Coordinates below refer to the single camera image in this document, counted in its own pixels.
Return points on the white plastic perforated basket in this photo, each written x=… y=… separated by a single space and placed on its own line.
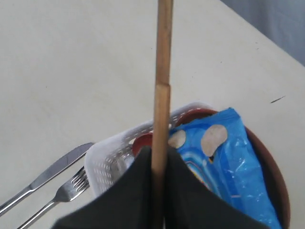
x=106 y=161

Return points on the dark red wooden spoon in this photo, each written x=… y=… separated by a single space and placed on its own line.
x=140 y=142

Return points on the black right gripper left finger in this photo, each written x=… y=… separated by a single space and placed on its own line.
x=125 y=205

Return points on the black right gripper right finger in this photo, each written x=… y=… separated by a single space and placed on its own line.
x=188 y=204

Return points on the wooden chopstick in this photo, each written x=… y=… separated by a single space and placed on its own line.
x=164 y=38
x=159 y=149

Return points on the silver metal knife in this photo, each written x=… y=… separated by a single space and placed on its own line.
x=51 y=172

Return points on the blue chips bag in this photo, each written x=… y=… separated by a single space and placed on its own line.
x=221 y=176

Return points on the white curtain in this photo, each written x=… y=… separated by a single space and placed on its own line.
x=282 y=21

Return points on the silver metal fork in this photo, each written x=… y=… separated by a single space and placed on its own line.
x=68 y=192

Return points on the brown round wooden plate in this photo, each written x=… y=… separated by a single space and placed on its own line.
x=241 y=171

